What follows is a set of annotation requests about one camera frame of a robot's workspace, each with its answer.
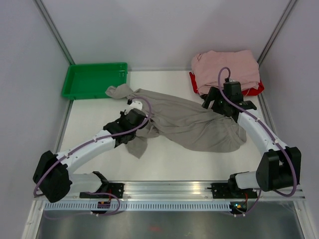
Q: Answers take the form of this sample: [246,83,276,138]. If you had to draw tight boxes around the grey trousers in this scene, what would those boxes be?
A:
[106,84,247,158]

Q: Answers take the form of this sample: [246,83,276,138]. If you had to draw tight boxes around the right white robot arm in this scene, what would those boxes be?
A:
[202,82,302,197]

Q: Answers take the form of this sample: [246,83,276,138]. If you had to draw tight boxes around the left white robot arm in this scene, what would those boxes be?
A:
[33,109,150,203]

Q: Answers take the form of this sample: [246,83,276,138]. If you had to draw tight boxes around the pink folded trousers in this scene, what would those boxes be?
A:
[191,50,260,95]

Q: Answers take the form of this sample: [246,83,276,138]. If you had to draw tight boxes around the red folded garment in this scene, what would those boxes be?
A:
[189,72,265,96]

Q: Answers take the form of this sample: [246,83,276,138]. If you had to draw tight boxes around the green plastic tray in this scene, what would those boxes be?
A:
[61,62,128,100]

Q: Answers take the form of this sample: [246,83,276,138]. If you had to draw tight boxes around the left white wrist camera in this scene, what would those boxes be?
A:
[125,100,143,112]

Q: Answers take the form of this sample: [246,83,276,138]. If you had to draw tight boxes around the aluminium mounting rail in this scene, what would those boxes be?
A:
[33,181,306,200]

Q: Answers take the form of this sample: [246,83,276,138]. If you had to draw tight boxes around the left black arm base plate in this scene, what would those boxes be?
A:
[79,182,124,199]

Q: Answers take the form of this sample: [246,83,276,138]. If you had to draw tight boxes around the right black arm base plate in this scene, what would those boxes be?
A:
[210,183,258,199]

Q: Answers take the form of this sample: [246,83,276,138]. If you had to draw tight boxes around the slotted grey cable duct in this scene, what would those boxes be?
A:
[44,201,244,212]

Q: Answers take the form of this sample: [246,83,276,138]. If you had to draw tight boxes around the right aluminium frame post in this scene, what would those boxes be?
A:
[257,0,299,66]

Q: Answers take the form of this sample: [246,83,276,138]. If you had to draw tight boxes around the aluminium frame post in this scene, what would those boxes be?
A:
[257,0,299,66]
[33,0,75,65]

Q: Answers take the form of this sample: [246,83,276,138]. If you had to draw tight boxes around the left aluminium frame post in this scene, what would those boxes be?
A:
[33,0,75,65]

